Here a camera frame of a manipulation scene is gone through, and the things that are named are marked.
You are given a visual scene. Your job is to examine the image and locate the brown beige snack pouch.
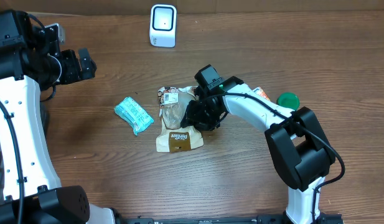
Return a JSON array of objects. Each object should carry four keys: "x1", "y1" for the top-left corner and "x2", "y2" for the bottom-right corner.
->
[{"x1": 156, "y1": 86, "x2": 204, "y2": 153}]

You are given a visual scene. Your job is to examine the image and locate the orange small carton box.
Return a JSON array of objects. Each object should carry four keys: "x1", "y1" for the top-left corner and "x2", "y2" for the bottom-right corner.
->
[{"x1": 253, "y1": 86, "x2": 270, "y2": 101}]

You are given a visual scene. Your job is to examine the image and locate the teal tissue pack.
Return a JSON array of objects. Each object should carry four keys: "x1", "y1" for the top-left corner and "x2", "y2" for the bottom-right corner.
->
[{"x1": 114, "y1": 96, "x2": 154, "y2": 136}]

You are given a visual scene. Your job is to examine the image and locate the green lid jar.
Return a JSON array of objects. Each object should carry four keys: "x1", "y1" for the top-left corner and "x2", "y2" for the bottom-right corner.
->
[{"x1": 276, "y1": 92, "x2": 300, "y2": 111}]

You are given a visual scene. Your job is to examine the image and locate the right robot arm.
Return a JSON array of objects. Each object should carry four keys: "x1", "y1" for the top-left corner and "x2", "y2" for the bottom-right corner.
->
[{"x1": 181, "y1": 65, "x2": 342, "y2": 223}]

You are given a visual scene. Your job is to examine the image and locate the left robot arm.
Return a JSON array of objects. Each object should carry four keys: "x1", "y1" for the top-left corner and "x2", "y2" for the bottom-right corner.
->
[{"x1": 0, "y1": 9, "x2": 122, "y2": 223}]

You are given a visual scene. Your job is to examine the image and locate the white barcode scanner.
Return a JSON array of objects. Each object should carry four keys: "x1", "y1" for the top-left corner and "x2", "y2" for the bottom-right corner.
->
[{"x1": 149, "y1": 4, "x2": 177, "y2": 48}]

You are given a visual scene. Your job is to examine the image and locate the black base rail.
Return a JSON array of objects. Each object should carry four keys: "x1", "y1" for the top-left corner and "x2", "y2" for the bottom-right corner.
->
[{"x1": 119, "y1": 214, "x2": 345, "y2": 224}]

